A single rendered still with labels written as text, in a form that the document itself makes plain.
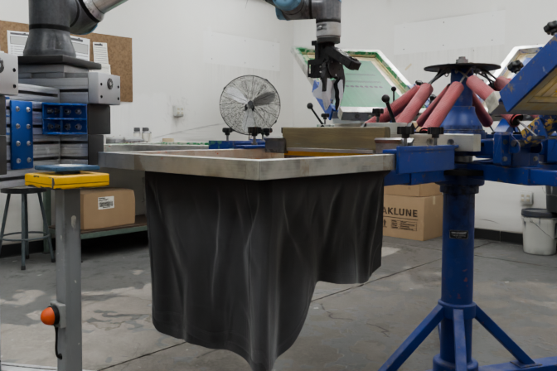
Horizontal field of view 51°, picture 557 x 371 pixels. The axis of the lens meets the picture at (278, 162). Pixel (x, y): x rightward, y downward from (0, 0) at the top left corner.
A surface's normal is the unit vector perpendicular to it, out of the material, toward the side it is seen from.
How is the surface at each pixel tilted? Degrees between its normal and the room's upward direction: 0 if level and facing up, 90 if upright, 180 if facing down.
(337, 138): 90
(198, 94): 90
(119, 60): 90
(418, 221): 90
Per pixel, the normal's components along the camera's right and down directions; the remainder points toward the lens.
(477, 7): -0.68, 0.04
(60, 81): -0.20, 0.05
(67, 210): 0.73, 0.04
